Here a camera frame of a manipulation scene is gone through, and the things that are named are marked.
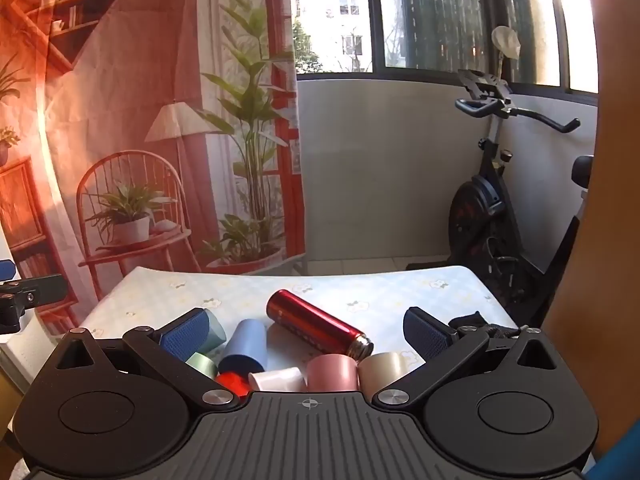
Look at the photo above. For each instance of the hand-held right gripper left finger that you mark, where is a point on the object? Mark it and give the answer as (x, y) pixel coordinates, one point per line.
(184, 336)

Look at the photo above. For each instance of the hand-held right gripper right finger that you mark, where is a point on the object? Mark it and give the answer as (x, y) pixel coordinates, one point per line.
(426, 334)

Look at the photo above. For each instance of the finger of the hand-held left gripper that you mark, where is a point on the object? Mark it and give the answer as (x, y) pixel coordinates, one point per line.
(42, 290)

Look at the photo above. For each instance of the green cup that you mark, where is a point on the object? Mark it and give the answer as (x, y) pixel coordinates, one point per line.
(201, 365)

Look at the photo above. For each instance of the cream cup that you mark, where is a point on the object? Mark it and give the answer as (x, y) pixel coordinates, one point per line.
(382, 370)

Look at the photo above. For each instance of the light blue cup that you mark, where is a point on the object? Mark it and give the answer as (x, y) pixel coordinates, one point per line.
(246, 342)

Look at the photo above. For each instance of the red cup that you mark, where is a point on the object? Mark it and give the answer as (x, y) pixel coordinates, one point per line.
(235, 384)

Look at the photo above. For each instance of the pink cup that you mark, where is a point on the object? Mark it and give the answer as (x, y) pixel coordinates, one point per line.
(332, 372)

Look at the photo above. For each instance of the white cup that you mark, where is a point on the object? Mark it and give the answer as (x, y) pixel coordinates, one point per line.
(277, 380)

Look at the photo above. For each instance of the floral pale blue tablecloth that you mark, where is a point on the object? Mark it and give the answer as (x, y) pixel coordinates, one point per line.
(350, 285)

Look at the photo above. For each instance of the red metal thermos bottle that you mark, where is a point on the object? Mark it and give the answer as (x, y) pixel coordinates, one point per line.
(312, 321)

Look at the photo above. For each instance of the black exercise bike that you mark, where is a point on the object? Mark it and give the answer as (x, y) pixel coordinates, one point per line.
(482, 230)

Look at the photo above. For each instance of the printed room backdrop cloth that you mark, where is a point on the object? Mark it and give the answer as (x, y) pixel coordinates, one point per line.
(150, 110)

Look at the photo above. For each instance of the brown wooden board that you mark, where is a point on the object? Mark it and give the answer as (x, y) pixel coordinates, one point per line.
(612, 210)

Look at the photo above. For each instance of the white cloth on pole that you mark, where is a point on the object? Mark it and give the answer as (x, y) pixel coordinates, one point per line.
(506, 42)

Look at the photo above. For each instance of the dark framed window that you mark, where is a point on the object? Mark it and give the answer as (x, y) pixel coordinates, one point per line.
(450, 15)

